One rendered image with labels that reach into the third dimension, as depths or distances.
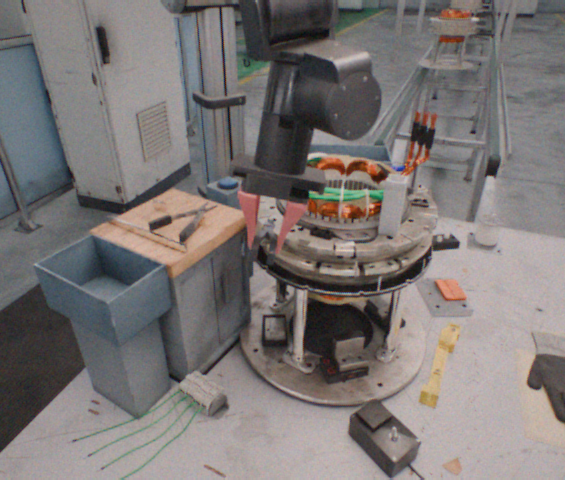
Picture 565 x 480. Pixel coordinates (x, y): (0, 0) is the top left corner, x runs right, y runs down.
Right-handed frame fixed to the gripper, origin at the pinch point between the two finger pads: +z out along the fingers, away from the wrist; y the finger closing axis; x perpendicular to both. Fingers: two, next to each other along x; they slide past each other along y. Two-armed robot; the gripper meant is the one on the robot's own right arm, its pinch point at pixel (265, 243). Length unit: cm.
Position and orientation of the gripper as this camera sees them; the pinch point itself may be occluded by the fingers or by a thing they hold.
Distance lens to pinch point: 51.5
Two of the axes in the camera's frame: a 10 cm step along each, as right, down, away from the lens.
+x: 0.6, -3.8, 9.2
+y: 9.8, 1.9, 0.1
